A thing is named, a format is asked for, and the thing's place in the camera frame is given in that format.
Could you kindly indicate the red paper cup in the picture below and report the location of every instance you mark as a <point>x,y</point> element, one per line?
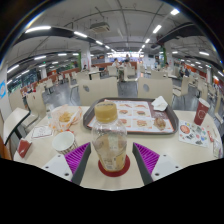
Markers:
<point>201,113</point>

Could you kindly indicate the beige chair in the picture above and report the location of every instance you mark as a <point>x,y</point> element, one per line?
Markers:
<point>98,90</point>
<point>36,105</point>
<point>155,90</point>

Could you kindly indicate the person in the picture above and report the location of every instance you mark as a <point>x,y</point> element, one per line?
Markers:
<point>115,63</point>
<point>183,71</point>
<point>127,62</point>

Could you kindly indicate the colourful printed leaflet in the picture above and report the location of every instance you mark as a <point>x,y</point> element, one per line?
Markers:
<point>193,133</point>

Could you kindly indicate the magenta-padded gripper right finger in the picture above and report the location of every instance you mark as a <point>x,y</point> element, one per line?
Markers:
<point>148,160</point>

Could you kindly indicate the white card with red print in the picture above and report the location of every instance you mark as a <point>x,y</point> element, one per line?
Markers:
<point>42,131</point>

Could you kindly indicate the dark brown serving tray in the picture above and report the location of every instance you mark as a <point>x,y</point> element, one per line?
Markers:
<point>87,118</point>

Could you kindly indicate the crumpled white napkin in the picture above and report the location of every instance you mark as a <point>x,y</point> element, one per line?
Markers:
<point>159,103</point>

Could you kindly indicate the plastic bag with fried food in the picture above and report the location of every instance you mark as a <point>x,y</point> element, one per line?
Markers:
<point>65,117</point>

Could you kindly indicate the group of beige chairs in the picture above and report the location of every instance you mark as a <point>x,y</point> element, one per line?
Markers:
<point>185,86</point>

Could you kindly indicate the beige neighbouring table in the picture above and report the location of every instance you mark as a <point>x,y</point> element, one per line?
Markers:
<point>15,121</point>

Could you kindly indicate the ceiling air conditioner unit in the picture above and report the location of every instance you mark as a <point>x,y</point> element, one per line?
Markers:
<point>100,27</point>

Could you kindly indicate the clear bottle with yellow cap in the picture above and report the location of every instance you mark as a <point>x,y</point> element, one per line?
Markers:
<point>109,146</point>

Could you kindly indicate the small red sachet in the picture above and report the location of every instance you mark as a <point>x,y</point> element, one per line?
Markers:
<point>210,135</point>

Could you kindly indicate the flat round red coaster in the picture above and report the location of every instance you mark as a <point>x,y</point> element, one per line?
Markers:
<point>114,174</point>

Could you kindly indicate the printed paper tray liner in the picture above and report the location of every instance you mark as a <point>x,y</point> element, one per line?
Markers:
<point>140,115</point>

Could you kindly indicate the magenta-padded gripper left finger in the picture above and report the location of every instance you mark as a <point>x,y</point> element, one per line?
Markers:
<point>76,160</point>

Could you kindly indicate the small teal sanitizer bottle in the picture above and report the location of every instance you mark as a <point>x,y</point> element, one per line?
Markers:
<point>49,111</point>

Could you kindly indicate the red packet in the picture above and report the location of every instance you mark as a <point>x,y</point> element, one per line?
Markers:
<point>24,147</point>

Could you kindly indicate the clear plastic wrapper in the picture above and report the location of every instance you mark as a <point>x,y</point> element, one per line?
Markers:
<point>217,147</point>

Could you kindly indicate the brown bun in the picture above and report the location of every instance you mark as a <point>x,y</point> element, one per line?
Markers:
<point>160,123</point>

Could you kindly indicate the ceiling lights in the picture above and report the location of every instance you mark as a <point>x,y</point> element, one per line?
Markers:
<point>157,28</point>

